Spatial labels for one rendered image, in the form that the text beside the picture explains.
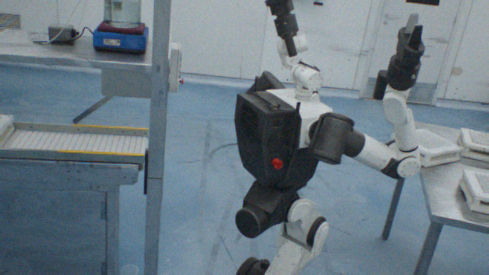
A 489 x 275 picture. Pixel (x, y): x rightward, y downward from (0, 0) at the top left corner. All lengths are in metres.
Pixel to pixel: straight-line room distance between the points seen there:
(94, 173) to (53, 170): 0.16
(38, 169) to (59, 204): 0.21
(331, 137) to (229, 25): 4.25
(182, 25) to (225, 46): 0.56
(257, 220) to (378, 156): 0.46
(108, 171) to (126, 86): 0.37
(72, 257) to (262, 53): 3.92
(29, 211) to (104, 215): 0.31
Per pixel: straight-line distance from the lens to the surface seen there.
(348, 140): 1.50
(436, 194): 2.14
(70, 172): 2.07
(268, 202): 1.69
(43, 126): 2.31
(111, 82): 2.11
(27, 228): 2.32
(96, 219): 2.23
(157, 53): 1.78
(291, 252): 2.14
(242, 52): 5.69
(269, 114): 1.50
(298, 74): 1.65
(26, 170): 2.11
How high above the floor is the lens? 1.72
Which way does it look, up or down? 24 degrees down
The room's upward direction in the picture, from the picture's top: 7 degrees clockwise
